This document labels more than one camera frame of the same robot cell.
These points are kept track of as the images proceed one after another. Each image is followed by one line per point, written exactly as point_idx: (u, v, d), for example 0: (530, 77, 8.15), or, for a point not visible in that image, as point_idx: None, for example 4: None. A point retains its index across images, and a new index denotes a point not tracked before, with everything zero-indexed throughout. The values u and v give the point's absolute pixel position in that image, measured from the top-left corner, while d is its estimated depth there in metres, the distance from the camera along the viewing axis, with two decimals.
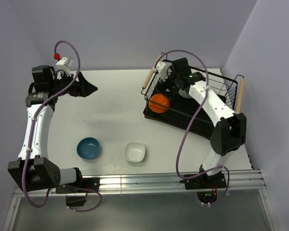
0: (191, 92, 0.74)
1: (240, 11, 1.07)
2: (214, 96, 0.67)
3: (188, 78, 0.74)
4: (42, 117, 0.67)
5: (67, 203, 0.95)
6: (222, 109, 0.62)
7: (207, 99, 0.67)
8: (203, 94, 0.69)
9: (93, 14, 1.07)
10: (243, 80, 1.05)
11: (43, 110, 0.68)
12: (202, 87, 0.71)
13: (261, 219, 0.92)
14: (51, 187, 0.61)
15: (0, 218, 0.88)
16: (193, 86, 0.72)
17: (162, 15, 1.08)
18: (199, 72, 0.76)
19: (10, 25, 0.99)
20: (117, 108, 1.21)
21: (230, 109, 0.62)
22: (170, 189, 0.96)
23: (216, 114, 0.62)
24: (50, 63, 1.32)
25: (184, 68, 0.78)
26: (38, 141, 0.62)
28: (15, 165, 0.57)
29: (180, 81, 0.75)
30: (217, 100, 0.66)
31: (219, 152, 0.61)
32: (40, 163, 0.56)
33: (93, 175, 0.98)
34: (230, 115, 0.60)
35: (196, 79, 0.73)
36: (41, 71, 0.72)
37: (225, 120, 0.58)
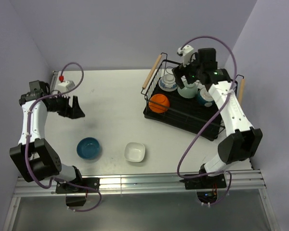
0: (212, 90, 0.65)
1: (240, 12, 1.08)
2: (235, 102, 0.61)
3: (211, 73, 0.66)
4: (36, 110, 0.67)
5: (67, 203, 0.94)
6: (239, 120, 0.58)
7: (228, 104, 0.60)
8: (223, 97, 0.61)
9: (94, 13, 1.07)
10: (243, 80, 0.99)
11: (38, 105, 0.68)
12: (225, 89, 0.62)
13: (261, 219, 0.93)
14: (54, 171, 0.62)
15: (0, 219, 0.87)
16: (216, 85, 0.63)
17: (163, 15, 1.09)
18: (225, 70, 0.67)
19: (11, 25, 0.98)
20: (117, 108, 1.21)
21: (248, 122, 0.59)
22: (171, 189, 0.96)
23: (233, 123, 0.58)
24: (50, 62, 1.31)
25: (211, 60, 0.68)
26: (36, 127, 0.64)
28: (17, 149, 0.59)
29: (203, 76, 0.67)
30: (238, 108, 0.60)
31: (224, 160, 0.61)
32: (41, 144, 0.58)
33: (91, 175, 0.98)
34: (246, 129, 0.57)
35: (220, 78, 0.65)
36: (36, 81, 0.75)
37: (239, 133, 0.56)
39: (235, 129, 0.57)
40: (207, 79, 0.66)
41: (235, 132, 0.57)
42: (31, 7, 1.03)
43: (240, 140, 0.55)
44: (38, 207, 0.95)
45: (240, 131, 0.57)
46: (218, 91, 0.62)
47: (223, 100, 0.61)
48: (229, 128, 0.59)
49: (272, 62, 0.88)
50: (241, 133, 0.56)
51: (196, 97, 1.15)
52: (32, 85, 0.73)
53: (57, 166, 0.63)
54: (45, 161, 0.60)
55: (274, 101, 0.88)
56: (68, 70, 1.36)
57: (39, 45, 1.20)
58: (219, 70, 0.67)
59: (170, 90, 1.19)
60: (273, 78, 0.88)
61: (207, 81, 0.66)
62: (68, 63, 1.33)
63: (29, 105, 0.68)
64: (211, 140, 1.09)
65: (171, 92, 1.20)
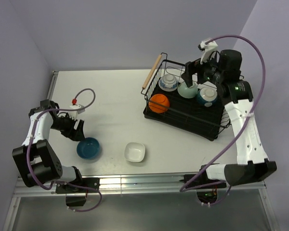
0: (229, 108, 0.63)
1: (240, 11, 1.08)
2: (254, 128, 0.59)
3: (232, 88, 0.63)
4: (43, 119, 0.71)
5: (67, 203, 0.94)
6: (255, 150, 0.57)
7: (245, 130, 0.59)
8: (241, 120, 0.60)
9: (94, 13, 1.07)
10: None
11: (45, 115, 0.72)
12: (244, 109, 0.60)
13: (261, 219, 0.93)
14: (54, 174, 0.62)
15: (0, 219, 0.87)
16: (235, 104, 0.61)
17: (163, 15, 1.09)
18: (249, 87, 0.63)
19: (11, 24, 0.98)
20: (117, 108, 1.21)
21: (264, 153, 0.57)
22: (170, 189, 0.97)
23: (248, 153, 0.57)
24: (49, 62, 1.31)
25: (233, 70, 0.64)
26: (40, 132, 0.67)
28: (20, 150, 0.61)
29: (222, 87, 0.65)
30: (255, 135, 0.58)
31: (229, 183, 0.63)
32: (42, 145, 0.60)
33: (92, 175, 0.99)
34: (260, 160, 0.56)
35: (241, 94, 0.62)
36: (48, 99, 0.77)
37: (252, 166, 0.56)
39: (248, 160, 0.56)
40: (226, 92, 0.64)
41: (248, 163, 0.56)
42: (32, 6, 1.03)
43: (251, 173, 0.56)
44: (38, 208, 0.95)
45: (253, 163, 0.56)
46: (237, 112, 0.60)
47: (241, 125, 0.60)
48: (243, 157, 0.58)
49: (272, 61, 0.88)
50: (253, 166, 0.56)
51: (196, 97, 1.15)
52: (43, 103, 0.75)
53: (57, 170, 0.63)
54: (45, 162, 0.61)
55: (274, 101, 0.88)
56: (68, 70, 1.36)
57: (39, 45, 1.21)
58: (242, 84, 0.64)
59: (170, 89, 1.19)
60: (273, 77, 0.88)
61: (226, 95, 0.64)
62: (68, 63, 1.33)
63: (37, 114, 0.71)
64: (211, 140, 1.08)
65: (171, 92, 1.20)
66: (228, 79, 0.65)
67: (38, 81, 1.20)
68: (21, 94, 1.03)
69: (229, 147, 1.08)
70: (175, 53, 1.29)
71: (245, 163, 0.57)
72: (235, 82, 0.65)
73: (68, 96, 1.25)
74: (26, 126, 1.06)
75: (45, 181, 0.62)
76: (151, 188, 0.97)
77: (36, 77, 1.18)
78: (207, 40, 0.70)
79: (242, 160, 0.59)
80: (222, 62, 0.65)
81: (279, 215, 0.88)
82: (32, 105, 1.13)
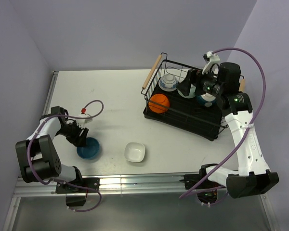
0: (229, 119, 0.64)
1: (240, 12, 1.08)
2: (254, 139, 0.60)
3: (231, 100, 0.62)
4: (51, 121, 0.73)
5: (67, 203, 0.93)
6: (256, 161, 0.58)
7: (245, 141, 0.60)
8: (241, 131, 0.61)
9: (94, 13, 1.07)
10: (243, 80, 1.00)
11: (54, 118, 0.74)
12: (243, 121, 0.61)
13: (261, 219, 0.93)
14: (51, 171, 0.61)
15: (0, 218, 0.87)
16: (235, 116, 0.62)
17: (163, 14, 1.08)
18: (247, 98, 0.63)
19: (11, 24, 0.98)
20: (117, 108, 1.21)
21: (265, 164, 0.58)
22: (171, 188, 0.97)
23: (249, 164, 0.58)
24: (49, 62, 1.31)
25: (232, 83, 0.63)
26: (45, 130, 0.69)
28: (22, 143, 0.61)
29: (221, 99, 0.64)
30: (256, 146, 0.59)
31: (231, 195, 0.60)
32: (45, 139, 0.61)
33: (92, 175, 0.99)
34: (261, 172, 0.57)
35: (241, 106, 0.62)
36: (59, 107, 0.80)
37: (254, 177, 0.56)
39: (250, 172, 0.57)
40: (226, 104, 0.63)
41: (249, 174, 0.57)
42: (32, 6, 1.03)
43: (253, 185, 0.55)
44: (38, 207, 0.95)
45: (254, 173, 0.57)
46: (236, 123, 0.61)
47: (241, 135, 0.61)
48: (244, 167, 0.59)
49: (272, 61, 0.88)
50: (255, 177, 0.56)
51: (196, 97, 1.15)
52: (53, 109, 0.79)
53: (56, 168, 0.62)
54: (45, 157, 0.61)
55: (273, 101, 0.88)
56: (68, 70, 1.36)
57: (39, 44, 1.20)
58: (241, 96, 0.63)
59: (170, 90, 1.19)
60: (273, 77, 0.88)
61: (226, 106, 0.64)
62: (68, 63, 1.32)
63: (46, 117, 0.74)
64: (211, 140, 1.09)
65: (171, 92, 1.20)
66: (228, 91, 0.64)
67: (37, 81, 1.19)
68: (21, 94, 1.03)
69: (229, 147, 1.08)
70: (175, 53, 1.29)
71: (247, 173, 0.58)
72: (234, 94, 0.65)
73: (68, 96, 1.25)
74: (26, 126, 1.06)
75: (43, 178, 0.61)
76: (151, 188, 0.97)
77: (35, 77, 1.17)
78: (214, 51, 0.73)
79: (243, 172, 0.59)
80: (221, 74, 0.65)
81: (279, 215, 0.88)
82: (32, 105, 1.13)
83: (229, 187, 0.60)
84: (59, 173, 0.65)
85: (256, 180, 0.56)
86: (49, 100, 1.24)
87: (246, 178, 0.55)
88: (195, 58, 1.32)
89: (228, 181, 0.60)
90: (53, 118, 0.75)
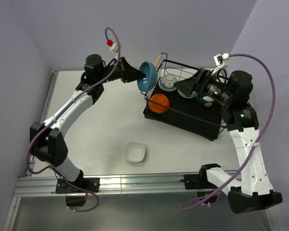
0: (234, 134, 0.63)
1: (240, 12, 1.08)
2: (259, 158, 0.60)
3: (237, 115, 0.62)
4: (80, 102, 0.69)
5: (67, 203, 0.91)
6: (260, 181, 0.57)
7: (250, 160, 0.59)
8: (246, 149, 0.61)
9: (93, 13, 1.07)
10: None
11: (84, 96, 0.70)
12: (249, 138, 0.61)
13: (261, 219, 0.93)
14: (52, 163, 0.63)
15: (0, 219, 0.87)
16: (240, 132, 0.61)
17: (163, 15, 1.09)
18: (255, 113, 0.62)
19: (11, 24, 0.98)
20: (117, 107, 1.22)
21: (269, 184, 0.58)
22: (171, 188, 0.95)
23: (254, 184, 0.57)
24: (49, 62, 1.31)
25: (242, 97, 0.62)
26: (65, 118, 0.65)
28: (37, 126, 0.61)
29: (227, 113, 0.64)
30: (260, 166, 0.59)
31: (233, 210, 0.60)
32: (54, 136, 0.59)
33: (104, 175, 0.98)
34: (265, 192, 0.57)
35: (246, 121, 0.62)
36: (92, 67, 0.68)
37: (257, 197, 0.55)
39: (254, 192, 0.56)
40: (231, 119, 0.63)
41: (252, 194, 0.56)
42: (32, 6, 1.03)
43: (256, 205, 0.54)
44: (38, 207, 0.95)
45: (257, 194, 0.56)
46: (242, 140, 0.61)
47: (246, 154, 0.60)
48: (247, 186, 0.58)
49: (272, 61, 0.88)
50: (258, 198, 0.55)
51: (195, 96, 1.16)
52: (86, 69, 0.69)
53: (57, 160, 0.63)
54: (49, 151, 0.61)
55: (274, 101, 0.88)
56: (68, 70, 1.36)
57: (39, 44, 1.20)
58: (248, 110, 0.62)
59: (170, 89, 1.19)
60: (273, 77, 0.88)
61: (231, 121, 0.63)
62: (69, 63, 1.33)
63: (77, 95, 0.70)
64: (211, 140, 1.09)
65: (171, 92, 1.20)
66: (234, 105, 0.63)
67: (38, 81, 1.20)
68: (20, 94, 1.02)
69: (229, 147, 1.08)
70: (175, 53, 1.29)
71: (250, 193, 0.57)
72: (241, 108, 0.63)
73: (69, 96, 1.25)
74: (26, 126, 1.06)
75: (44, 160, 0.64)
76: (151, 188, 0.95)
77: (35, 77, 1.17)
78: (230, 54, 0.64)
79: (246, 190, 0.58)
80: (232, 86, 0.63)
81: (279, 216, 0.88)
82: (32, 105, 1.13)
83: (231, 202, 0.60)
84: (62, 162, 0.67)
85: (260, 200, 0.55)
86: (50, 100, 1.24)
87: (250, 199, 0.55)
88: (195, 58, 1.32)
89: (229, 194, 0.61)
90: (84, 95, 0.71)
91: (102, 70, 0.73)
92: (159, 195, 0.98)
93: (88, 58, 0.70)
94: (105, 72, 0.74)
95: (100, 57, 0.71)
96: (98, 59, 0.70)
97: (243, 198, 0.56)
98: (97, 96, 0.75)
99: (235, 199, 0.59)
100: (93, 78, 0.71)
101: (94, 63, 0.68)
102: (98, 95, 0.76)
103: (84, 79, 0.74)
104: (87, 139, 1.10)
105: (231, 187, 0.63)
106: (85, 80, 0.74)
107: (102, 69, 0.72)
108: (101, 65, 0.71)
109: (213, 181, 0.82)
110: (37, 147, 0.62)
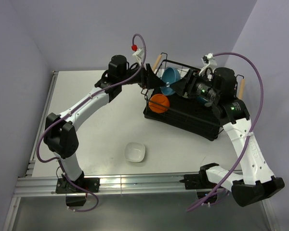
0: (228, 127, 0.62)
1: (240, 12, 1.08)
2: (256, 146, 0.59)
3: (228, 109, 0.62)
4: (97, 99, 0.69)
5: (67, 203, 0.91)
6: (260, 169, 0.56)
7: (247, 149, 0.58)
8: (242, 140, 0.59)
9: (93, 13, 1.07)
10: (243, 80, 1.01)
11: (101, 94, 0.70)
12: (243, 129, 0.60)
13: (261, 219, 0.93)
14: (61, 155, 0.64)
15: (0, 219, 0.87)
16: (233, 125, 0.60)
17: (162, 15, 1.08)
18: (243, 104, 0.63)
19: (11, 24, 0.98)
20: (117, 107, 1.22)
21: (269, 170, 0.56)
22: (171, 189, 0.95)
23: (255, 173, 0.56)
24: (49, 62, 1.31)
25: (228, 91, 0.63)
26: (80, 113, 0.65)
28: (53, 117, 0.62)
29: (218, 109, 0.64)
30: (257, 153, 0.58)
31: (240, 203, 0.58)
32: (67, 128, 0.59)
33: (107, 177, 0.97)
34: (268, 179, 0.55)
35: (237, 114, 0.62)
36: (116, 66, 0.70)
37: (260, 186, 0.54)
39: (256, 181, 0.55)
40: (223, 113, 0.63)
41: (255, 183, 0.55)
42: (31, 6, 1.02)
43: (261, 194, 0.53)
44: (38, 207, 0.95)
45: (260, 182, 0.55)
46: (236, 132, 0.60)
47: (242, 145, 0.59)
48: (249, 177, 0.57)
49: (272, 61, 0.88)
50: (261, 186, 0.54)
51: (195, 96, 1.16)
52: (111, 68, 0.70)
53: (66, 153, 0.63)
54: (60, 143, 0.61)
55: (273, 101, 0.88)
56: (68, 70, 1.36)
57: (39, 44, 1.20)
58: (237, 103, 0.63)
59: None
60: (273, 77, 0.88)
61: (223, 116, 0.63)
62: (69, 63, 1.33)
63: (94, 91, 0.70)
64: (211, 140, 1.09)
65: None
66: (223, 99, 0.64)
67: (38, 81, 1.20)
68: (20, 94, 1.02)
69: (229, 147, 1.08)
70: (175, 53, 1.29)
71: (253, 183, 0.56)
72: (230, 102, 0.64)
73: (69, 95, 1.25)
74: (25, 126, 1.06)
75: (54, 150, 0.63)
76: (151, 188, 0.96)
77: (35, 77, 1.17)
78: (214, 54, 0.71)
79: (250, 180, 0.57)
80: (217, 82, 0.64)
81: (279, 216, 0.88)
82: (32, 105, 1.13)
83: (236, 196, 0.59)
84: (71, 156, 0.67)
85: (263, 188, 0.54)
86: (50, 100, 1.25)
87: (254, 188, 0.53)
88: (195, 58, 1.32)
89: (233, 188, 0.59)
90: (101, 93, 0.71)
91: (125, 70, 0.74)
92: (159, 195, 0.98)
93: (114, 57, 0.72)
94: (127, 73, 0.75)
95: (125, 58, 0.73)
96: (122, 60, 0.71)
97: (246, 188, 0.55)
98: (113, 95, 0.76)
99: (238, 193, 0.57)
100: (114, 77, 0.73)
101: (118, 62, 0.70)
102: (116, 94, 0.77)
103: (104, 76, 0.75)
104: (86, 139, 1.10)
105: (234, 181, 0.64)
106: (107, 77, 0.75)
107: (124, 69, 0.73)
108: (124, 67, 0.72)
109: (213, 179, 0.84)
110: (50, 137, 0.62)
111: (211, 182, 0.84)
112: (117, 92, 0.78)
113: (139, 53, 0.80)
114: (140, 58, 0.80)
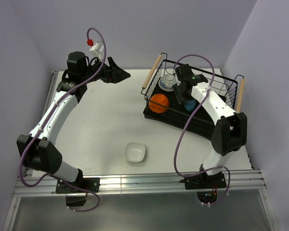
0: (194, 92, 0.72)
1: (240, 13, 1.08)
2: (215, 96, 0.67)
3: (190, 79, 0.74)
4: (64, 104, 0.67)
5: (67, 203, 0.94)
6: (222, 109, 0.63)
7: (209, 98, 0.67)
8: (203, 94, 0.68)
9: (92, 13, 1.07)
10: (243, 80, 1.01)
11: (67, 98, 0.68)
12: (204, 87, 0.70)
13: (262, 219, 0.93)
14: (48, 172, 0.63)
15: (0, 219, 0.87)
16: (196, 87, 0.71)
17: (162, 15, 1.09)
18: (202, 74, 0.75)
19: (11, 24, 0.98)
20: (117, 107, 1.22)
21: (231, 108, 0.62)
22: (170, 189, 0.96)
23: (217, 112, 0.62)
24: (49, 62, 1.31)
25: (187, 72, 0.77)
26: (51, 125, 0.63)
28: (24, 139, 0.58)
29: (183, 82, 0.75)
30: (218, 100, 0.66)
31: (220, 152, 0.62)
32: (44, 146, 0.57)
33: (106, 178, 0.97)
34: (230, 114, 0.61)
35: (198, 80, 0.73)
36: (75, 62, 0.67)
37: (225, 118, 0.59)
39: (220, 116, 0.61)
40: (188, 84, 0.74)
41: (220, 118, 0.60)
42: (31, 6, 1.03)
43: (226, 124, 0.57)
44: (38, 207, 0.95)
45: (224, 116, 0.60)
46: (199, 90, 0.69)
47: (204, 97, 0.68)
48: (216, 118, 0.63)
49: (272, 61, 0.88)
50: (225, 118, 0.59)
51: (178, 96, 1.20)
52: (70, 66, 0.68)
53: (52, 167, 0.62)
54: (43, 161, 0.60)
55: (273, 101, 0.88)
56: None
57: (40, 44, 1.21)
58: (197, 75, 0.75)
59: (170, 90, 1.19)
60: (273, 77, 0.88)
61: (189, 85, 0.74)
62: None
63: (59, 96, 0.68)
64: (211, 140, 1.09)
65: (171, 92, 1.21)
66: None
67: (38, 81, 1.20)
68: (20, 93, 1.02)
69: None
70: (175, 53, 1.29)
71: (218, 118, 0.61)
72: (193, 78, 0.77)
73: None
74: (25, 125, 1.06)
75: (39, 170, 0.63)
76: (150, 188, 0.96)
77: (35, 78, 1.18)
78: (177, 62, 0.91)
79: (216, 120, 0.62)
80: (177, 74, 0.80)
81: (279, 216, 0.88)
82: (32, 105, 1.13)
83: (215, 145, 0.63)
84: (58, 168, 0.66)
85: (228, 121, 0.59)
86: (50, 100, 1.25)
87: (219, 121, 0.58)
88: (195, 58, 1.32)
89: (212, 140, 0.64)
90: (68, 96, 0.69)
91: (86, 67, 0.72)
92: (159, 195, 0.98)
93: (71, 55, 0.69)
94: (89, 70, 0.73)
95: (83, 54, 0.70)
96: (81, 55, 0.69)
97: (216, 128, 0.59)
98: (81, 94, 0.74)
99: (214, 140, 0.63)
100: (75, 75, 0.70)
101: (77, 58, 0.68)
102: (83, 93, 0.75)
103: (65, 78, 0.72)
104: (86, 139, 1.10)
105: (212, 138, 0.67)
106: (67, 79, 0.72)
107: (85, 65, 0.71)
108: (85, 61, 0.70)
109: (212, 173, 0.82)
110: (30, 160, 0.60)
111: (205, 169, 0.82)
112: (84, 91, 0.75)
113: (97, 48, 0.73)
114: (100, 53, 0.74)
